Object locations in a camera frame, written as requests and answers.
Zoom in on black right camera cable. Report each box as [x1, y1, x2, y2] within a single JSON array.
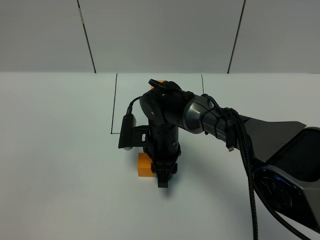
[[202, 93, 311, 240]]

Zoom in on blue cube block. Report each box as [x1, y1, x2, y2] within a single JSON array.
[[155, 174, 175, 180]]

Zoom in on template orange cube block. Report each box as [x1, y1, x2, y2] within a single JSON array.
[[148, 79, 167, 91]]

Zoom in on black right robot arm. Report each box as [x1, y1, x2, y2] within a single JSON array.
[[139, 80, 320, 232]]

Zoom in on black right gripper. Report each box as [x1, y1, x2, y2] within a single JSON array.
[[143, 124, 181, 188]]

